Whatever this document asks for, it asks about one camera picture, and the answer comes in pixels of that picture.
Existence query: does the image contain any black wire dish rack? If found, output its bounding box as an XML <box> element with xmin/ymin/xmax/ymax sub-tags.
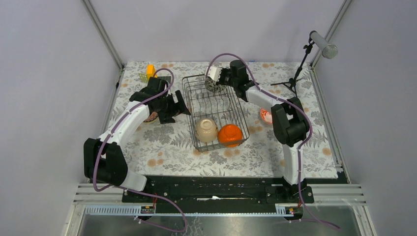
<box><xmin>181</xmin><ymin>74</ymin><xmax>249</xmax><ymax>151</ymax></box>

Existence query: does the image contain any grey microphone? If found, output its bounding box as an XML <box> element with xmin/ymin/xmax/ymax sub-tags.
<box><xmin>309</xmin><ymin>30</ymin><xmax>338</xmax><ymax>59</ymax></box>

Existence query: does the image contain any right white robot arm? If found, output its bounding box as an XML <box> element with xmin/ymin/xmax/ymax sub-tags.
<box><xmin>208</xmin><ymin>60</ymin><xmax>311</xmax><ymax>203</ymax></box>

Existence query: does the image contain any pink speckled bowl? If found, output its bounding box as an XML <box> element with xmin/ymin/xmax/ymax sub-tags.
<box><xmin>205</xmin><ymin>66</ymin><xmax>226</xmax><ymax>92</ymax></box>

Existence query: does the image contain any yellow patterned bowl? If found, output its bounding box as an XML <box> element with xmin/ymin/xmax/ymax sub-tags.
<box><xmin>143</xmin><ymin>118</ymin><xmax>158</xmax><ymax>124</ymax></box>

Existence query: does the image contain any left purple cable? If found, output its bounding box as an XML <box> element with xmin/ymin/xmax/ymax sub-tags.
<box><xmin>92</xmin><ymin>67</ymin><xmax>189</xmax><ymax>234</ymax></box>

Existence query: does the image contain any blue white patterned bowl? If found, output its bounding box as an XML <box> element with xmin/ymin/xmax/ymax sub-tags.
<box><xmin>146</xmin><ymin>112</ymin><xmax>158</xmax><ymax>120</ymax></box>

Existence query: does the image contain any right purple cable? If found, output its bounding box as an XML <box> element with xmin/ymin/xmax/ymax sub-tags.
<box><xmin>204</xmin><ymin>53</ymin><xmax>342</xmax><ymax>233</ymax></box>

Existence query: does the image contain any orange block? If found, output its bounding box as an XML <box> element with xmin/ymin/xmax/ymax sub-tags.
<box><xmin>146</xmin><ymin>64</ymin><xmax>157</xmax><ymax>80</ymax></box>

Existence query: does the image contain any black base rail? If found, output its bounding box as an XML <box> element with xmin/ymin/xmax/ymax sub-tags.
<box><xmin>89</xmin><ymin>173</ymin><xmax>349</xmax><ymax>214</ymax></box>

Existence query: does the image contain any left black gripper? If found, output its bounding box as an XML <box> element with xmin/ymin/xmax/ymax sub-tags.
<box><xmin>155</xmin><ymin>90</ymin><xmax>190</xmax><ymax>123</ymax></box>

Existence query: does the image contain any floral tablecloth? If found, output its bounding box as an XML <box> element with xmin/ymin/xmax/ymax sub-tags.
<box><xmin>109</xmin><ymin>61</ymin><xmax>337</xmax><ymax>178</ymax></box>

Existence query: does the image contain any purple cable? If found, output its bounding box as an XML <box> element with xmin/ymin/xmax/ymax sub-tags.
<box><xmin>204</xmin><ymin>53</ymin><xmax>342</xmax><ymax>233</ymax></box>
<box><xmin>92</xmin><ymin>67</ymin><xmax>189</xmax><ymax>234</ymax></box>

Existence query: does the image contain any beige ceramic bowl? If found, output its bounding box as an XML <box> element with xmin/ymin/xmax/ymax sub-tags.
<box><xmin>195</xmin><ymin>118</ymin><xmax>218</xmax><ymax>143</ymax></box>

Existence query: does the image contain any red white patterned bowl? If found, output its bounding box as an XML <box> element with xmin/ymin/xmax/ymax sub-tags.
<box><xmin>260</xmin><ymin>108</ymin><xmax>273</xmax><ymax>124</ymax></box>

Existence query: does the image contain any orange bowl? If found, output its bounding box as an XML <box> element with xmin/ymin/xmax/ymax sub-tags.
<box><xmin>217</xmin><ymin>124</ymin><xmax>243</xmax><ymax>148</ymax></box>

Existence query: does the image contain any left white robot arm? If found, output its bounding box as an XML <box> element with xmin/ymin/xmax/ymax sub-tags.
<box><xmin>84</xmin><ymin>77</ymin><xmax>190</xmax><ymax>202</ymax></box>

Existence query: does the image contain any black microphone tripod stand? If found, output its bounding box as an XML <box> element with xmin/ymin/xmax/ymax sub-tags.
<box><xmin>271</xmin><ymin>39</ymin><xmax>315</xmax><ymax>97</ymax></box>

